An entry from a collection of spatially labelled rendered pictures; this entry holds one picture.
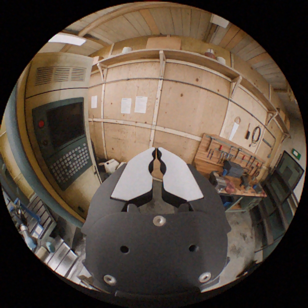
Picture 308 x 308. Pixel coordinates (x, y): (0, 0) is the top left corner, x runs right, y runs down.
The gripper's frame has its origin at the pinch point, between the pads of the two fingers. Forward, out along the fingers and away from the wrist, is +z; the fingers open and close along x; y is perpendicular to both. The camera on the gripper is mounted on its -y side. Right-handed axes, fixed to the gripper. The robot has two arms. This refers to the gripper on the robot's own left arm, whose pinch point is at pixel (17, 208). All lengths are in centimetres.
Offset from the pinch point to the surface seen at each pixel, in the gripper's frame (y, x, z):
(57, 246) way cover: 45, -2, -24
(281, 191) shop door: -12, 119, -446
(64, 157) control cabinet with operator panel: -11, 73, -15
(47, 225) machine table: 29.0, 12.6, -12.2
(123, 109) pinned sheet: -30, 206, 12
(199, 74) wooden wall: -121, 207, -107
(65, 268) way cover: 45, -18, -42
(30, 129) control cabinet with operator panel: -41, 52, -10
